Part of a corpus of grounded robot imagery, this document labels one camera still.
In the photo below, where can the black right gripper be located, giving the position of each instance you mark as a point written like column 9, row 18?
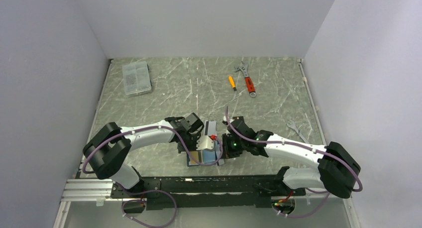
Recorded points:
column 226, row 152

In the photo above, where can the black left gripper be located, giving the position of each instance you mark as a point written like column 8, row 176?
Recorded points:
column 194, row 136

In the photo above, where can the gold credit card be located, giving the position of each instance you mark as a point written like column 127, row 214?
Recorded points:
column 196, row 156

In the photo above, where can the blue leather card holder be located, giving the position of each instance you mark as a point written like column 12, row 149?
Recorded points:
column 208, row 157

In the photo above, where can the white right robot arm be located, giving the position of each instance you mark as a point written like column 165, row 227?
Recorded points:
column 328, row 167

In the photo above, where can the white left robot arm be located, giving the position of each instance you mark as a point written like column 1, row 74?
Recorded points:
column 108, row 149

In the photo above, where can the white card stack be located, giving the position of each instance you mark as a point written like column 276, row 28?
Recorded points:
column 210, row 128

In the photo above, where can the silver open-end wrench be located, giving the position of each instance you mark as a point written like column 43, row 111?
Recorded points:
column 291, row 124

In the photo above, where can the orange screwdriver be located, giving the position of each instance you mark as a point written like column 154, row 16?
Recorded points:
column 233, row 85

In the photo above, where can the red adjustable wrench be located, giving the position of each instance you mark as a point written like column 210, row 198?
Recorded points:
column 243, row 67

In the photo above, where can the clear plastic screw box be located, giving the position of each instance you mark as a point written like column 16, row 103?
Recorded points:
column 136, row 78

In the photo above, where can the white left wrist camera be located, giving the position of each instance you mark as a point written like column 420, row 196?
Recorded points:
column 205, row 143

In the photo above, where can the black base frame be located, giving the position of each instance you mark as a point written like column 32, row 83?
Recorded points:
column 259, row 191

